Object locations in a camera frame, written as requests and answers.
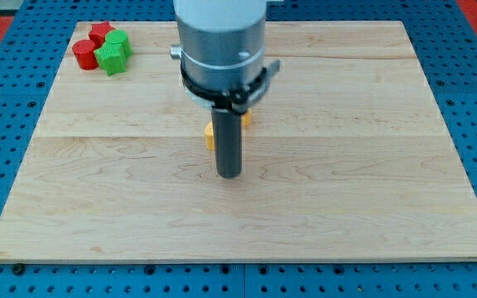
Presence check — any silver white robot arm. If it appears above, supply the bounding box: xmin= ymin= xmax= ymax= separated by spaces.
xmin=171 ymin=0 xmax=281 ymax=114

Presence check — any yellow block rear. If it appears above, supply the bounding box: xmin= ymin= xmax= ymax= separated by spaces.
xmin=241 ymin=108 xmax=252 ymax=127

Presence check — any yellow block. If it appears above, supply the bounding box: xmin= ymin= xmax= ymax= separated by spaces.
xmin=204 ymin=122 xmax=215 ymax=151
xmin=241 ymin=108 xmax=252 ymax=127

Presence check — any yellow block front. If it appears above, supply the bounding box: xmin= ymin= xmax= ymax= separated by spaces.
xmin=204 ymin=122 xmax=215 ymax=151

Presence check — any wooden board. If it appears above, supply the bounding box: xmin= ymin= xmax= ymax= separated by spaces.
xmin=0 ymin=21 xmax=477 ymax=264

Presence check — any green star block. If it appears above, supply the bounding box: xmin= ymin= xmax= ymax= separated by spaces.
xmin=94 ymin=42 xmax=127 ymax=76

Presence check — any green cylinder block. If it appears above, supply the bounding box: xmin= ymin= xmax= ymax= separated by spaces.
xmin=105 ymin=30 xmax=133 ymax=58

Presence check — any red star block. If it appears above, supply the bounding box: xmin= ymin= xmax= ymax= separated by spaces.
xmin=88 ymin=21 xmax=115 ymax=48

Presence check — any red cylinder block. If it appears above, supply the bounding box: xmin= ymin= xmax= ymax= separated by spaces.
xmin=72 ymin=40 xmax=99 ymax=70

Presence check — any black clamp ring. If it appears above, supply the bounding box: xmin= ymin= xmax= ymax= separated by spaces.
xmin=180 ymin=59 xmax=282 ymax=114

